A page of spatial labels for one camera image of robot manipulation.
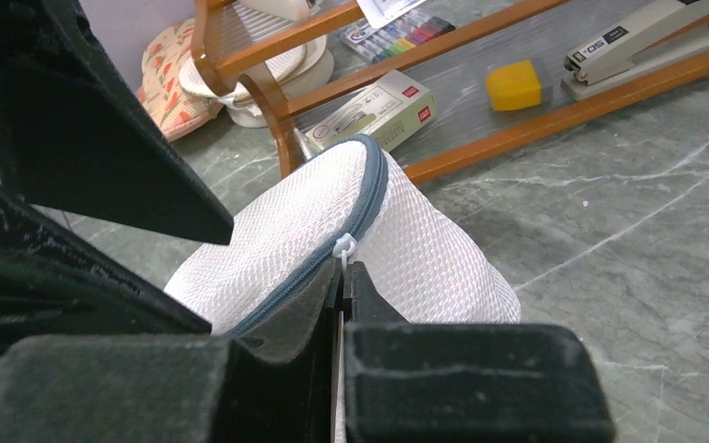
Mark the floral orange bra wash bag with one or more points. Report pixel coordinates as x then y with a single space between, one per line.
176 112

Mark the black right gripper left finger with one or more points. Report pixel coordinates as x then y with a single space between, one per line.
165 385

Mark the grey long stapler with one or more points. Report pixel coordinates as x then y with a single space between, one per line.
659 34

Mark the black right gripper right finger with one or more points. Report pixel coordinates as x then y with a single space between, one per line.
476 382

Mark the orange wooden desk shelf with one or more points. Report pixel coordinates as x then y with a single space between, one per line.
454 66

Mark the yellow eraser block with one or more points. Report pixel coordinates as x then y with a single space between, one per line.
514 87

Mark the marker pen set pack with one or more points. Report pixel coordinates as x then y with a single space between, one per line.
401 35

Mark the white stapler box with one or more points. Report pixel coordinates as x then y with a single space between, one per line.
390 110

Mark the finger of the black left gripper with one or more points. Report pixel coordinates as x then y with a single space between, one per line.
53 282
73 136

